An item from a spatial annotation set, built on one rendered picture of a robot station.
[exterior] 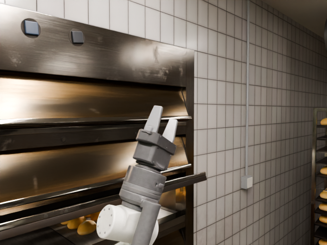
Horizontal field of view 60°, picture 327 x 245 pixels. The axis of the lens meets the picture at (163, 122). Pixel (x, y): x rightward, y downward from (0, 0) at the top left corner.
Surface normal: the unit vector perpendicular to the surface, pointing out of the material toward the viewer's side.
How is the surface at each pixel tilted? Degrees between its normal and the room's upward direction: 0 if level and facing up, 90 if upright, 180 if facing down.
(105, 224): 66
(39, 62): 90
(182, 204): 90
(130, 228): 88
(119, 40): 90
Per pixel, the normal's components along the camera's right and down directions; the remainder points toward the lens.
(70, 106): 0.67, -0.32
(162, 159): 0.84, 0.15
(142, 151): -0.44, -0.35
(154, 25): 0.71, 0.03
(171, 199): -0.70, 0.03
